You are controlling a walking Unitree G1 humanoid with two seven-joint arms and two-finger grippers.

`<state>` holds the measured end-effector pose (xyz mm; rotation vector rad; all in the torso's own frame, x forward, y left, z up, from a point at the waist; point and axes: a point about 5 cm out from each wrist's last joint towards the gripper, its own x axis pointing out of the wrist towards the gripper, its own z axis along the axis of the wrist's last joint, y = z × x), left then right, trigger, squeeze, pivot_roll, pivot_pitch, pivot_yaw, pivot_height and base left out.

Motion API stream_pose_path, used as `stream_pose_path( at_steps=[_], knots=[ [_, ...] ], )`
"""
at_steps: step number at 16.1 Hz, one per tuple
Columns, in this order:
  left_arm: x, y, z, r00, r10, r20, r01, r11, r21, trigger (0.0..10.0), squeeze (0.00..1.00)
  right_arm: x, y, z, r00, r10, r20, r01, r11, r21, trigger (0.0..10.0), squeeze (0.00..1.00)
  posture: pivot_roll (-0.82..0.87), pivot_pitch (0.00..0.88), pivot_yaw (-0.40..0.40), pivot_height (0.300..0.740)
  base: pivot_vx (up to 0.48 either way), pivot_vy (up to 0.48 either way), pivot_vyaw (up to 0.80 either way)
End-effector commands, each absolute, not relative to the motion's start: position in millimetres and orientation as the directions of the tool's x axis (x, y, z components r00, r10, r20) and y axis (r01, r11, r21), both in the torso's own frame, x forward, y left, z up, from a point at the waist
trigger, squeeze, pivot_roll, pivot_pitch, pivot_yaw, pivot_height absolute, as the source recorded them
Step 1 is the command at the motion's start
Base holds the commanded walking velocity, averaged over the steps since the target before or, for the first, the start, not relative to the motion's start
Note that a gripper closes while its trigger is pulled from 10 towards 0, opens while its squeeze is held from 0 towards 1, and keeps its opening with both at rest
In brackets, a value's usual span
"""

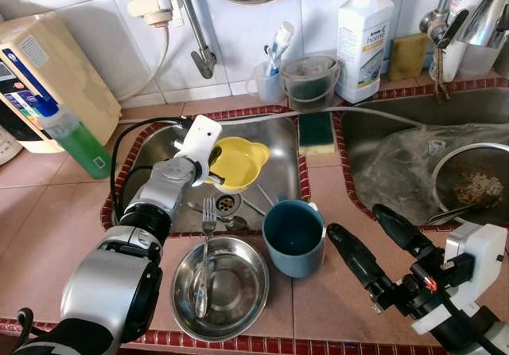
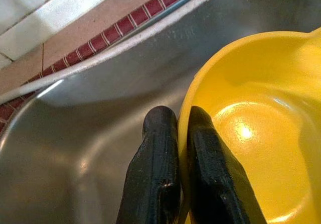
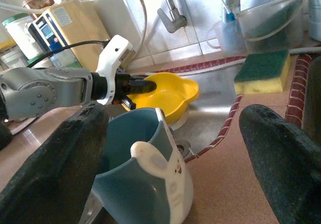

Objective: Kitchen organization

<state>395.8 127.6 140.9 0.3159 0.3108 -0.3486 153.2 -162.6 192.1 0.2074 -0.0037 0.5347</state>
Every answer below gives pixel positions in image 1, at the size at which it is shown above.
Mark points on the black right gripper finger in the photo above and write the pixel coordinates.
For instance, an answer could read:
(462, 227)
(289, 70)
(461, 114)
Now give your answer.
(359, 263)
(407, 236)

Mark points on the yellow plastic bowl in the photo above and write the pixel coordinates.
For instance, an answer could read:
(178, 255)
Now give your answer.
(242, 164)

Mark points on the blue-grey mug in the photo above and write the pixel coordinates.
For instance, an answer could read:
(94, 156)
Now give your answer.
(294, 251)

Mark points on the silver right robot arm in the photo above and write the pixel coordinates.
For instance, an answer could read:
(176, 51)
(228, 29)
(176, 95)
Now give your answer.
(461, 335)

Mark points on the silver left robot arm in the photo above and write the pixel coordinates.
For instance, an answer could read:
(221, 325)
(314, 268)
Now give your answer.
(167, 192)

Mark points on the round steel strainer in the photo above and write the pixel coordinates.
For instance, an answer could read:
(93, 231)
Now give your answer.
(441, 184)

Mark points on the crumpled clear plastic bag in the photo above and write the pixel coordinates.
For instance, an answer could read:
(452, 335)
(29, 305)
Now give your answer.
(390, 172)

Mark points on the stainless steel sink basin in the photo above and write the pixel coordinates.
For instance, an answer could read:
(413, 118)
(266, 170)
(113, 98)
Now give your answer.
(374, 116)
(274, 132)

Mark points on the brown food scraps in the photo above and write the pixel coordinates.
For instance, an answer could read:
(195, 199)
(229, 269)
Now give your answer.
(477, 188)

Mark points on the clear plastic toothbrush cup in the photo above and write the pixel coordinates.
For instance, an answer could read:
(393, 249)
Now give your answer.
(266, 88)

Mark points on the green yellow sponge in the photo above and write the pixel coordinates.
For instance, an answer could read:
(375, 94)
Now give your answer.
(316, 130)

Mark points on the small clear plastic pail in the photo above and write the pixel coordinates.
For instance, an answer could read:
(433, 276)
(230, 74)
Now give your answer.
(310, 84)

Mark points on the green dish soap bottle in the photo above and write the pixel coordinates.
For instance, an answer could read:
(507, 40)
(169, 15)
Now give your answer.
(79, 144)

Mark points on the white tap water filter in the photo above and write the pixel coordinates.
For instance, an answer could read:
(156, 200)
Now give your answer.
(151, 5)

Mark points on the brown scouring pad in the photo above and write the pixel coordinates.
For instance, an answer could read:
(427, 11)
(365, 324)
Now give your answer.
(408, 56)

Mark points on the beige water ionizer appliance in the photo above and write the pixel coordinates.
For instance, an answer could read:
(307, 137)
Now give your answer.
(64, 60)

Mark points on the white detergent bottle yellow cap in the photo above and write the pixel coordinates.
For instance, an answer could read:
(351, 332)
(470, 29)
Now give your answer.
(364, 44)

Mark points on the chrome sink faucet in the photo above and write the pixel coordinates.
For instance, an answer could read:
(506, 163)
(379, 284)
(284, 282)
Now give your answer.
(477, 21)

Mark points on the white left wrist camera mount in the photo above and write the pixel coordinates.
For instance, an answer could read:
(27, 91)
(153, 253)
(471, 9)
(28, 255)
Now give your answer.
(199, 136)

